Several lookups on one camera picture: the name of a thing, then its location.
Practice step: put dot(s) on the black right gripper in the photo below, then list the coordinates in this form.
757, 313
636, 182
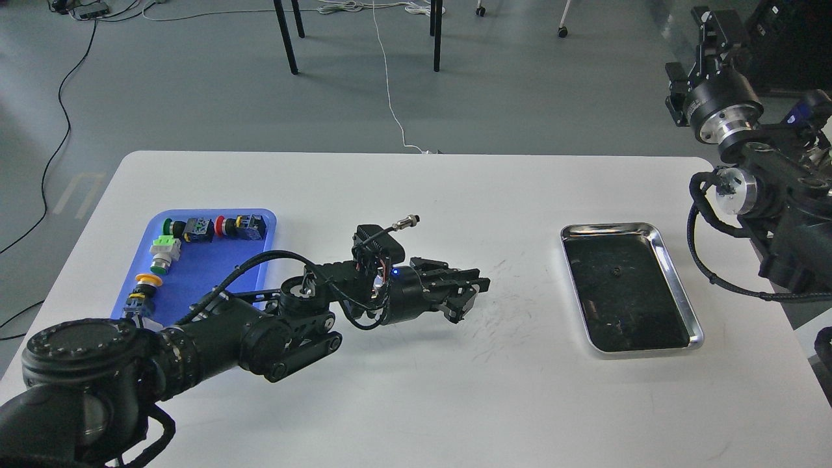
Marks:
724, 104

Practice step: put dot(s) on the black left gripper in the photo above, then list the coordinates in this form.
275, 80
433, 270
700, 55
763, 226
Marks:
432, 285

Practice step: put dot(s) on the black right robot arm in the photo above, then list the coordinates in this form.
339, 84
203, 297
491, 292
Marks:
773, 186

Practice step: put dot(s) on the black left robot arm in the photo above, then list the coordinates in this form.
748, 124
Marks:
93, 384

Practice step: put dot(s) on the silver metal tray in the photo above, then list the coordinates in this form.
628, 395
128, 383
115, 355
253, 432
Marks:
644, 313

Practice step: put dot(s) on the blue plastic tray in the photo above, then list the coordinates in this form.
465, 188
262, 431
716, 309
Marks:
202, 264

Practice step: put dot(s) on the black cabinet on floor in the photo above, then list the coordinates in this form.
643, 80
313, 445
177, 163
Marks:
790, 47

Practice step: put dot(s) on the red emergency stop button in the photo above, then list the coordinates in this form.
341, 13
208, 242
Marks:
226, 227

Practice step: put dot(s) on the green white indicator button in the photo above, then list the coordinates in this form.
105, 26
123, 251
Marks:
165, 250

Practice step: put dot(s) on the yellow mushroom push button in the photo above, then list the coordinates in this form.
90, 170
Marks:
139, 302

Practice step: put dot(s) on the green push button switch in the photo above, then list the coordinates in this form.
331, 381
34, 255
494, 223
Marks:
195, 229

